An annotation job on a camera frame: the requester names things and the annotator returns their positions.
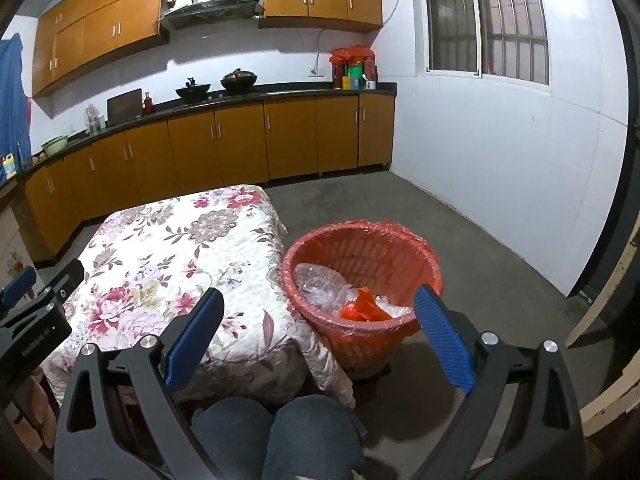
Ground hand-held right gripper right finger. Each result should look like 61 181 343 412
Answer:
412 284 586 480

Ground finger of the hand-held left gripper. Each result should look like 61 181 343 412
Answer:
20 258 86 318
0 266 39 312

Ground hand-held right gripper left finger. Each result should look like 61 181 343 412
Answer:
54 287 226 480

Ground red plastic basket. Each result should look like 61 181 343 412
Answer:
281 220 444 382

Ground red plastic bag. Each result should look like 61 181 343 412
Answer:
339 287 394 322

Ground clear plastic bag pile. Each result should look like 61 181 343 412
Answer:
292 262 417 319

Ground person's left hand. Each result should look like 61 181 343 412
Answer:
20 367 60 453

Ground floral tablecloth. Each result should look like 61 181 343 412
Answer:
42 185 357 409

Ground person's left leg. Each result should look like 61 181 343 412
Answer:
191 396 275 480

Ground green basin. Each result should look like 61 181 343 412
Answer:
40 134 70 156

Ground wooden plank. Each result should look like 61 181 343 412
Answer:
565 220 640 348

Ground person's knees in jeans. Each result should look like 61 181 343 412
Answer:
267 394 367 480

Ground glass jar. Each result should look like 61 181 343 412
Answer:
84 103 104 134

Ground blue hanging cloth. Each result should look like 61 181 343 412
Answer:
0 33 32 172

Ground dark cutting board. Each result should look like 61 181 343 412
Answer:
106 88 145 126

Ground orange lower kitchen cabinets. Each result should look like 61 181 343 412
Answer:
22 92 397 267

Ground orange kitchen cabinets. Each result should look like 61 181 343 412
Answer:
22 92 397 267
32 0 384 99

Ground black wok with lid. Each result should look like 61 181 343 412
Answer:
220 67 259 95

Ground black kitchen countertop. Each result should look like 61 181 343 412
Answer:
0 82 399 192

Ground orange upper kitchen cabinets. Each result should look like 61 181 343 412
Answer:
32 0 384 99

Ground red bag on counter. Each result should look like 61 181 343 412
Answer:
329 44 376 67

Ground range hood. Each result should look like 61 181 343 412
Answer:
159 0 264 32

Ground barred window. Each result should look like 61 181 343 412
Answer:
419 0 552 94

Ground black wok with handle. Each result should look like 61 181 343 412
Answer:
174 78 212 104

